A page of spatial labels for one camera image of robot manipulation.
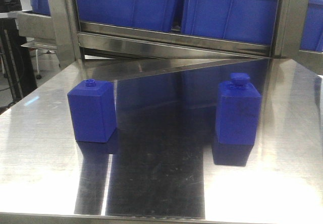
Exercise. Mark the blue bottle with cap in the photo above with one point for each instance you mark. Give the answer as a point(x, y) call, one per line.
point(238, 109)

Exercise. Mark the blue plastic bin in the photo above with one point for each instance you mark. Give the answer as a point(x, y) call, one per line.
point(250, 21)
point(157, 15)

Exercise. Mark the stainless steel shelf rack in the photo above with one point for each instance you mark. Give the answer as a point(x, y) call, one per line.
point(73, 39)

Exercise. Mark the blue plastic bin left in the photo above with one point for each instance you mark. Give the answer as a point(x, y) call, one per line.
point(157, 15)

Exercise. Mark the blue bin far right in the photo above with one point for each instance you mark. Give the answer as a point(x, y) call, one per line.
point(312, 31)

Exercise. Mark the blue plastic bin right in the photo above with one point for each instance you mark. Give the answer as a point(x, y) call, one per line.
point(250, 21)

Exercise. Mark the blue bottle without cap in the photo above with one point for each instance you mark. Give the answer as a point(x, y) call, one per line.
point(92, 108)

